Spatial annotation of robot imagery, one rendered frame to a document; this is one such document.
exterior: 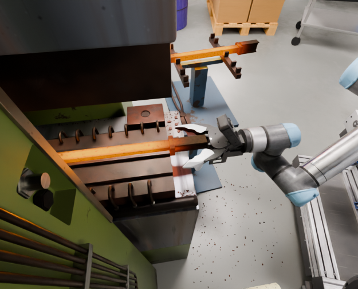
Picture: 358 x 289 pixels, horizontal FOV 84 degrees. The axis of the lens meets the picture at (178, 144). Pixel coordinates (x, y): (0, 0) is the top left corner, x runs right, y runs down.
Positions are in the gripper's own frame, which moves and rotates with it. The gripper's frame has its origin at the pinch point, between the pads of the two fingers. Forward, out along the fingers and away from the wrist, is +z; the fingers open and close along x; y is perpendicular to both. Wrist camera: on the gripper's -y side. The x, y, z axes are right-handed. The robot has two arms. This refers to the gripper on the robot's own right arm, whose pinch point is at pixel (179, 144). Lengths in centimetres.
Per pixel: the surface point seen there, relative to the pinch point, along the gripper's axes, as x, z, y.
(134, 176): -7.6, 12.3, 0.9
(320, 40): 229, -244, 100
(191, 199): -14.1, -1.1, 5.2
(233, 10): 268, -118, 68
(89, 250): -27.0, 15.0, -17.4
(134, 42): -17.4, 6.0, -37.0
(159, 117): 13.1, 4.3, 1.9
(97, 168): -3.8, 21.9, 0.9
